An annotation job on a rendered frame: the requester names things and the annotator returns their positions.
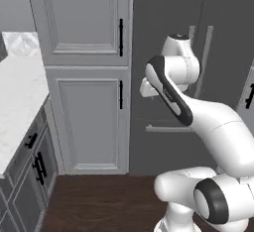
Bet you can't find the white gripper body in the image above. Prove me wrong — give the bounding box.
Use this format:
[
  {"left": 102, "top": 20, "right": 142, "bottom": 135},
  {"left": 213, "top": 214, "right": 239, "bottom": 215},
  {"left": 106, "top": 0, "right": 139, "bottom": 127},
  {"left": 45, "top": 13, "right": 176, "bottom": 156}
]
[{"left": 139, "top": 76, "right": 160, "bottom": 99}]

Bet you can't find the grey fridge drawer handle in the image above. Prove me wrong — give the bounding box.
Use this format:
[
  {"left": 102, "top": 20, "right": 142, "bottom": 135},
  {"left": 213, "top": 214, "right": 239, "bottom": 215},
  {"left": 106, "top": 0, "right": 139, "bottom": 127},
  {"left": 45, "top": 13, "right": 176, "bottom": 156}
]
[{"left": 145, "top": 124, "right": 195, "bottom": 134}]

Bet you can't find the grey panelled cupboard door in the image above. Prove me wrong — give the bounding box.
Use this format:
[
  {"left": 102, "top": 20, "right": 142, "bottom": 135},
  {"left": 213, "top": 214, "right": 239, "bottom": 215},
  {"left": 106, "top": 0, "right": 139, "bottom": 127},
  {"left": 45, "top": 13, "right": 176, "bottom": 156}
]
[{"left": 45, "top": 65, "right": 132, "bottom": 175}]

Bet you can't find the grey drawer front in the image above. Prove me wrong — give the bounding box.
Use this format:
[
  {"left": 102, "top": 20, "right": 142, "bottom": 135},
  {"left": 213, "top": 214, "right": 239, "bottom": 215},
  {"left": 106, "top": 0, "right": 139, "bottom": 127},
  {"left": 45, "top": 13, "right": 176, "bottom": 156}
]
[{"left": 5, "top": 107, "right": 49, "bottom": 181}]

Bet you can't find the black drawer handle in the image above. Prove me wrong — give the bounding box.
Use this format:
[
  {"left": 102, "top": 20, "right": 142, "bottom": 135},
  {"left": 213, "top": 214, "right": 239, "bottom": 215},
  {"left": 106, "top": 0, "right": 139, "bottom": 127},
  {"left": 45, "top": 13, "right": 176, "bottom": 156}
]
[{"left": 24, "top": 132, "right": 39, "bottom": 150}]

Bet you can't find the grey base cabinet door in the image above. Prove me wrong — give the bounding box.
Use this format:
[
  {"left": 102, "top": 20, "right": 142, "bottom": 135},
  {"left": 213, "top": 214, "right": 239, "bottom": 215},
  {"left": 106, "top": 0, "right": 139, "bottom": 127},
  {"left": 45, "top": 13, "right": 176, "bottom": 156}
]
[
  {"left": 7, "top": 163, "right": 47, "bottom": 232},
  {"left": 33, "top": 125, "right": 60, "bottom": 207}
]

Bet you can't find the tall grey cupboard door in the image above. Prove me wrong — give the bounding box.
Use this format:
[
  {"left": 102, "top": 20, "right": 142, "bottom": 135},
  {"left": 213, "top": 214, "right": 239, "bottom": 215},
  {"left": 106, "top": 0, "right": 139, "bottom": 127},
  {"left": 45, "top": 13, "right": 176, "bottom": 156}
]
[{"left": 25, "top": 0, "right": 134, "bottom": 67}]

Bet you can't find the short black cupboard handle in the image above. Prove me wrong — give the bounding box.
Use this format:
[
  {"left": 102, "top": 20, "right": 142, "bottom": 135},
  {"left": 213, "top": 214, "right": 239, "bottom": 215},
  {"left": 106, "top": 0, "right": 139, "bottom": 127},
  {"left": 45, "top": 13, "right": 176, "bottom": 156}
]
[{"left": 118, "top": 79, "right": 124, "bottom": 110}]

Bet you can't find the light grey cupboard door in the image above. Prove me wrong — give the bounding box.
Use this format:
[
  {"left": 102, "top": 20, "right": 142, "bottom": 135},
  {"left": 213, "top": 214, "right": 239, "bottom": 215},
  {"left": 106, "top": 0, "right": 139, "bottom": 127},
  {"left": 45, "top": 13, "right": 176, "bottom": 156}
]
[{"left": 235, "top": 60, "right": 254, "bottom": 120}]

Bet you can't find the black base cabinet handle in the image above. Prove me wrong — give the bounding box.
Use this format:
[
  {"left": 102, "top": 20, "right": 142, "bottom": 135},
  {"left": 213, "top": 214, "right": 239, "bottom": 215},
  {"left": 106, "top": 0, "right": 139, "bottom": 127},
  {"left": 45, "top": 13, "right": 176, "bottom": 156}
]
[
  {"left": 35, "top": 151, "right": 49, "bottom": 178},
  {"left": 31, "top": 162, "right": 46, "bottom": 186}
]

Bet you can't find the dark grey fridge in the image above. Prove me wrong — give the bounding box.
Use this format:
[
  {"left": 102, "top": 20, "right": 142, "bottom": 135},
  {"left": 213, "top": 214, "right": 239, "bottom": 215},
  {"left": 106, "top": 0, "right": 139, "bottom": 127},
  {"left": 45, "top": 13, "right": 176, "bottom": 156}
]
[{"left": 129, "top": 0, "right": 254, "bottom": 176}]

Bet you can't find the grey fridge door handle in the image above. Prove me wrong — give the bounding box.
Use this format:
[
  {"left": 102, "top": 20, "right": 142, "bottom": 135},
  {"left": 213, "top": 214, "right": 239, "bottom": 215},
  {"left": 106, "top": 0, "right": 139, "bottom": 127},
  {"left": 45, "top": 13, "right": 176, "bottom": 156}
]
[
  {"left": 188, "top": 25, "right": 196, "bottom": 43},
  {"left": 193, "top": 25, "right": 215, "bottom": 99}
]

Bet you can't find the long black cupboard handle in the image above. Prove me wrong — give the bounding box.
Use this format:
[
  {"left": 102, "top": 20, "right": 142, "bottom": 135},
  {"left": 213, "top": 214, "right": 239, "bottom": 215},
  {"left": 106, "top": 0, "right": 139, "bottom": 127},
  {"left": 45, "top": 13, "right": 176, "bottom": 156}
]
[{"left": 118, "top": 18, "right": 124, "bottom": 58}]

